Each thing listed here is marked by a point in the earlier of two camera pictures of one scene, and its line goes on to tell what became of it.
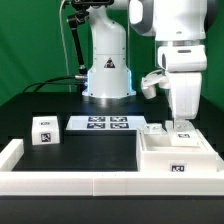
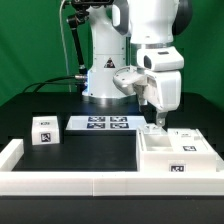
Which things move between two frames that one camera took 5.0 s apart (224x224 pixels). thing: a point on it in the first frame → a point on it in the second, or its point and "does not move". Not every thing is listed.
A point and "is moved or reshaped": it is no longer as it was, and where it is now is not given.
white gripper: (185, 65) → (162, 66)
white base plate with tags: (106, 123) does not move
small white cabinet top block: (45, 130) does not move
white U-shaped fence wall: (104, 183) does not move
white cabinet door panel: (182, 133) is moved or reshaped
